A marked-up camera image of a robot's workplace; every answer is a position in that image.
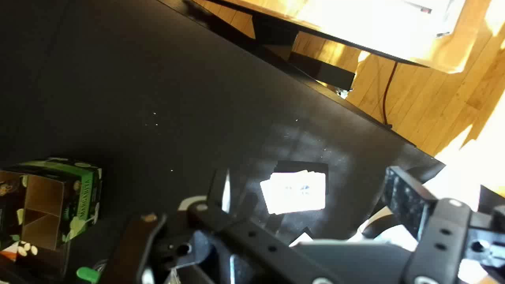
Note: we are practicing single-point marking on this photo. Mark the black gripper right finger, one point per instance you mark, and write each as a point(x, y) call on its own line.
point(436, 231)

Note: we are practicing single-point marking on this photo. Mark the white board panel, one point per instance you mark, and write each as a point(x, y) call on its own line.
point(380, 26)

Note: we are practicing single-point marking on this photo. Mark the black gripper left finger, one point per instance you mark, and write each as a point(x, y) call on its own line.
point(247, 239)

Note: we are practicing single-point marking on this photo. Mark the small white paper packet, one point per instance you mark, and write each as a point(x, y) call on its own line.
point(294, 191)

